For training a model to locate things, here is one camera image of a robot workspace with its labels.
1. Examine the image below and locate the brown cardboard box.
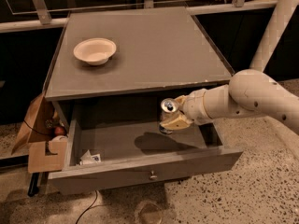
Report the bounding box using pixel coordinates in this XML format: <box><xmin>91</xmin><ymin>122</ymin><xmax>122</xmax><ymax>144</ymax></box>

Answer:
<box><xmin>11</xmin><ymin>93</ymin><xmax>67</xmax><ymax>174</ymax></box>

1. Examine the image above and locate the grey cabinet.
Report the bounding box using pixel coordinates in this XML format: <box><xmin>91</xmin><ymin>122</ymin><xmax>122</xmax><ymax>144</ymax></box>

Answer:
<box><xmin>42</xmin><ymin>6</ymin><xmax>235</xmax><ymax>133</ymax></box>

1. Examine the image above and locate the black cable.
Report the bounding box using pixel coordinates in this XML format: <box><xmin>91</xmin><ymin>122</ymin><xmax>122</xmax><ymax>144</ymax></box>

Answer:
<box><xmin>75</xmin><ymin>189</ymin><xmax>99</xmax><ymax>224</ymax></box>

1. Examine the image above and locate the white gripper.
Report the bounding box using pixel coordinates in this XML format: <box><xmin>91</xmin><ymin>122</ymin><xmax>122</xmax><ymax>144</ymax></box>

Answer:
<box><xmin>160</xmin><ymin>89</ymin><xmax>212</xmax><ymax>131</ymax></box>

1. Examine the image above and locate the white paper bowl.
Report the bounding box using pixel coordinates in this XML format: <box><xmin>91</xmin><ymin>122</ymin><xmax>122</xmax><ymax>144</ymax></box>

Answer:
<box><xmin>73</xmin><ymin>38</ymin><xmax>117</xmax><ymax>66</ymax></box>

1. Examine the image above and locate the grey metal railing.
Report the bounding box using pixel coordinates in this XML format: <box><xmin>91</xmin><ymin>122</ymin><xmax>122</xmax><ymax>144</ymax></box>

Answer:
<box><xmin>0</xmin><ymin>0</ymin><xmax>281</xmax><ymax>35</ymax></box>

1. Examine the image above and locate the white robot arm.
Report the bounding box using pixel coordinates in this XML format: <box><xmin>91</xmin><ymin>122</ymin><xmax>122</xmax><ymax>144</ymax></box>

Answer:
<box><xmin>159</xmin><ymin>69</ymin><xmax>299</xmax><ymax>133</ymax></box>

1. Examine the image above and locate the metal drawer knob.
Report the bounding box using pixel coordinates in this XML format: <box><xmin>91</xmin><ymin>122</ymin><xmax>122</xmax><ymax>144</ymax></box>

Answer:
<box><xmin>149</xmin><ymin>171</ymin><xmax>158</xmax><ymax>181</ymax></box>

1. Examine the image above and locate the redbull can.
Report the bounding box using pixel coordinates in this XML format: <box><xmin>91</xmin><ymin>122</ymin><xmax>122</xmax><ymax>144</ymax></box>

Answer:
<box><xmin>159</xmin><ymin>98</ymin><xmax>179</xmax><ymax>135</ymax></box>

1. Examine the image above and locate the crumpled white packet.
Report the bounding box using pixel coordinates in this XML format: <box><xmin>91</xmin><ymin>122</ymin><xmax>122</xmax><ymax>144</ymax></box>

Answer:
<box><xmin>79</xmin><ymin>150</ymin><xmax>101</xmax><ymax>165</ymax></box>

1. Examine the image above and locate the grey open top drawer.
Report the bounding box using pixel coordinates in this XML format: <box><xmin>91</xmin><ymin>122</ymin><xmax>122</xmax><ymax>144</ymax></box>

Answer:
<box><xmin>49</xmin><ymin>97</ymin><xmax>242</xmax><ymax>194</ymax></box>

